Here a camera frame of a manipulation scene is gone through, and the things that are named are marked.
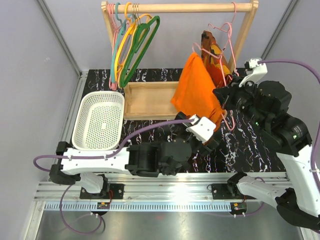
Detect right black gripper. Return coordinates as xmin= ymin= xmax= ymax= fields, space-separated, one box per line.
xmin=213 ymin=76 xmax=269 ymax=130

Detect pink wire hanger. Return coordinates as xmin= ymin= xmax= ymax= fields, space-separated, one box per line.
xmin=107 ymin=2 xmax=123 ymax=91
xmin=207 ymin=1 xmax=241 ymax=76
xmin=189 ymin=30 xmax=233 ymax=127

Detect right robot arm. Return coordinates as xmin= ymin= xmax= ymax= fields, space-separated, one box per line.
xmin=212 ymin=81 xmax=320 ymax=232

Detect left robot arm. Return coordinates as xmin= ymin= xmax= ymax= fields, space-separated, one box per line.
xmin=49 ymin=112 xmax=222 ymax=199

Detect camouflage orange trousers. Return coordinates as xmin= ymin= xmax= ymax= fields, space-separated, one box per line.
xmin=201 ymin=30 xmax=233 ymax=88

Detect yellow plastic hanger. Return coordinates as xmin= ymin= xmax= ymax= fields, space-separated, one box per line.
xmin=115 ymin=2 xmax=153 ymax=88

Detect teal plastic hanger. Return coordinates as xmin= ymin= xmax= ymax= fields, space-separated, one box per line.
xmin=110 ymin=2 xmax=133 ymax=84

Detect wooden tray base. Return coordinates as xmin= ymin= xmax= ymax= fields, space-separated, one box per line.
xmin=124 ymin=81 xmax=178 ymax=121

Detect white perforated plastic basket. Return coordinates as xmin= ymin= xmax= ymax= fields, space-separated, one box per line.
xmin=71 ymin=91 xmax=125 ymax=151

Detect wooden clothes rack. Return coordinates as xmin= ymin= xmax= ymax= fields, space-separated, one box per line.
xmin=101 ymin=0 xmax=259 ymax=69

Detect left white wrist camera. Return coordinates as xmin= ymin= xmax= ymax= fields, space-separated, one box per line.
xmin=186 ymin=114 xmax=217 ymax=144

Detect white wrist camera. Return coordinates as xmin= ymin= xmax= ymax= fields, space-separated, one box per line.
xmin=239 ymin=58 xmax=268 ymax=87
xmin=186 ymin=114 xmax=217 ymax=144

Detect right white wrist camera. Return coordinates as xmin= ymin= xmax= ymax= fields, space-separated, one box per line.
xmin=239 ymin=58 xmax=268 ymax=87

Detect aluminium mounting rail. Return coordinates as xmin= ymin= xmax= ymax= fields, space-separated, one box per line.
xmin=34 ymin=173 xmax=263 ymax=212

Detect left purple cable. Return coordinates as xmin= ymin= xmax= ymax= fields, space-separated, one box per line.
xmin=33 ymin=118 xmax=196 ymax=236

